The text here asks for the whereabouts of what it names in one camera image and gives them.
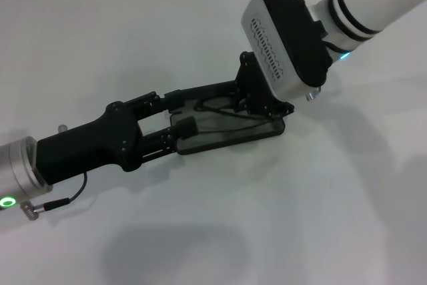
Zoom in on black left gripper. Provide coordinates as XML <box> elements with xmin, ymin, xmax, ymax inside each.
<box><xmin>35</xmin><ymin>101</ymin><xmax>144</xmax><ymax>186</ymax></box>

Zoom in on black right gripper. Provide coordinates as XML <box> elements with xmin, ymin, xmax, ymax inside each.
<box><xmin>125</xmin><ymin>50</ymin><xmax>296</xmax><ymax>168</ymax></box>

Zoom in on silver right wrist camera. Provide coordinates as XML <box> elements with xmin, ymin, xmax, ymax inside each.
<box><xmin>240</xmin><ymin>0</ymin><xmax>334</xmax><ymax>101</ymax></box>

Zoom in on left gripper cable with plug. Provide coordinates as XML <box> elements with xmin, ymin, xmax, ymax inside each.
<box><xmin>21</xmin><ymin>173</ymin><xmax>89</xmax><ymax>221</ymax></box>

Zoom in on black glasses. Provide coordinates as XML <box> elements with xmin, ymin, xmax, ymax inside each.
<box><xmin>192</xmin><ymin>96</ymin><xmax>283</xmax><ymax>134</ymax></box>

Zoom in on black glasses case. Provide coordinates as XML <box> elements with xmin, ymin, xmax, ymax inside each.
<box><xmin>168</xmin><ymin>79</ymin><xmax>286</xmax><ymax>156</ymax></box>

